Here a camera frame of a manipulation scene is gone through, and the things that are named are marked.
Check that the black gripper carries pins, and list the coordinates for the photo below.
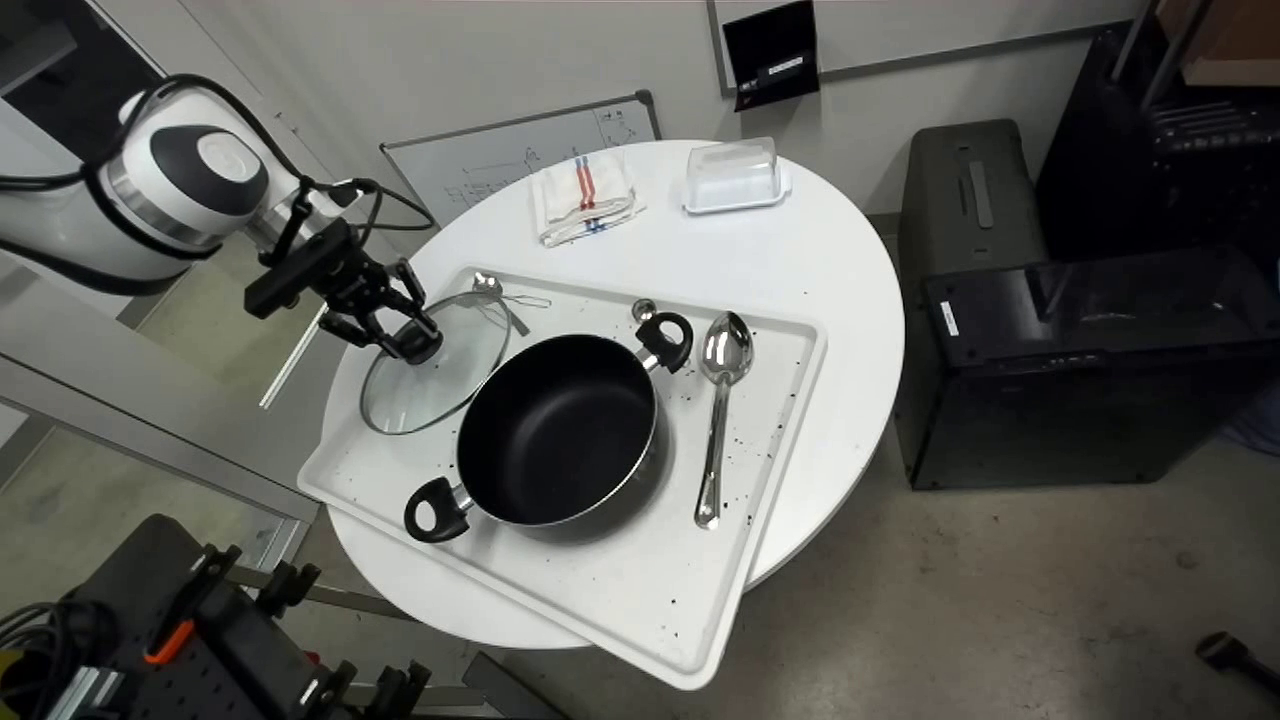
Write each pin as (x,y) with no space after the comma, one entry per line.
(360,273)

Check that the glass lid with black knob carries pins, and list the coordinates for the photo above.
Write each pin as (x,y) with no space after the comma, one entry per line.
(425,393)

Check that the white rectangular tray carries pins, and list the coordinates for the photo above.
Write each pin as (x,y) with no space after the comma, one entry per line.
(625,585)

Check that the thin white bar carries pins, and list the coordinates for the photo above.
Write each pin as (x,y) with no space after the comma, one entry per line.
(287,370)

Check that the small whiteboard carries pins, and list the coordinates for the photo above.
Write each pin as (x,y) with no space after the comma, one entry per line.
(465,165)

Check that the large metal spoon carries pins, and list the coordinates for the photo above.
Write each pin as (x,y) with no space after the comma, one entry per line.
(724,352)

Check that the black tool cart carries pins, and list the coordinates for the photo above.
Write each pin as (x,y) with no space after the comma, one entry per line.
(160,585)

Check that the clear plastic butter dish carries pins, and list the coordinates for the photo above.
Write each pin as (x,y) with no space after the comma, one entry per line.
(732,180)

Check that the black printer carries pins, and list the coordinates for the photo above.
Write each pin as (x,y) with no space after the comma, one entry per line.
(1066,375)

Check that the black shelf unit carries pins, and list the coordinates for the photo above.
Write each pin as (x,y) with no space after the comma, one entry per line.
(1201,147)

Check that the brown wooden board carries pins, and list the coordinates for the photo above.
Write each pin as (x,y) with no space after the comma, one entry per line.
(1234,32)

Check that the black floor object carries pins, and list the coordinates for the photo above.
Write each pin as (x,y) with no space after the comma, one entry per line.
(1234,661)

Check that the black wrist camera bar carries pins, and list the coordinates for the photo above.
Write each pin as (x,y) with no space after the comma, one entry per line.
(294,273)

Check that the grey metal frame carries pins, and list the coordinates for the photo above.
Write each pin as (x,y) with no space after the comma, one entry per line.
(135,425)

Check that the black wall box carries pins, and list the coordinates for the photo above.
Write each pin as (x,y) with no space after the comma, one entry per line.
(770,54)

